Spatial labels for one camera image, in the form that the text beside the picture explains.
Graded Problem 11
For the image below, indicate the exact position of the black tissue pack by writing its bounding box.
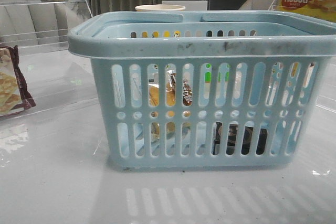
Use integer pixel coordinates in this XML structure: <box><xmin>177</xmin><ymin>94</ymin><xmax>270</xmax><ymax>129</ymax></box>
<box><xmin>212</xmin><ymin>122</ymin><xmax>268</xmax><ymax>155</ymax></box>

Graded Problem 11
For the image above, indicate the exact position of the clear acrylic shelf left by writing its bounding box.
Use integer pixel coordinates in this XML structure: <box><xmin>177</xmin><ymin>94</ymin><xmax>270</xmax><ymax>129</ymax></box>
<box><xmin>1</xmin><ymin>0</ymin><xmax>92</xmax><ymax>48</ymax></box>

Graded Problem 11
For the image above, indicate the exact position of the light blue plastic basket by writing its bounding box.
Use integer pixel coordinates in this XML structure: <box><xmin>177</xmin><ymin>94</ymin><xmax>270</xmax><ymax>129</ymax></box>
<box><xmin>68</xmin><ymin>11</ymin><xmax>335</xmax><ymax>168</ymax></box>

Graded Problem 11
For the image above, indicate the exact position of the brown waffle snack bag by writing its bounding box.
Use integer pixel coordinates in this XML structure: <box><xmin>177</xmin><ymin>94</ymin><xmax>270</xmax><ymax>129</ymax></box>
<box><xmin>1</xmin><ymin>46</ymin><xmax>36</xmax><ymax>118</ymax></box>

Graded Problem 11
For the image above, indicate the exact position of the red green puzzle cube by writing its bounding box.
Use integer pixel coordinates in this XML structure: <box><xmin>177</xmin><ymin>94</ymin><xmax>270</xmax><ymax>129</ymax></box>
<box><xmin>204</xmin><ymin>63</ymin><xmax>230</xmax><ymax>83</ymax></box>

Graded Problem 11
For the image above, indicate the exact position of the yellow popcorn paper cup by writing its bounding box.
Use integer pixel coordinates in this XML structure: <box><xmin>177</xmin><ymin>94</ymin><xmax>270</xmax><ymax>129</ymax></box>
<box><xmin>135</xmin><ymin>4</ymin><xmax>186</xmax><ymax>12</ymax></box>

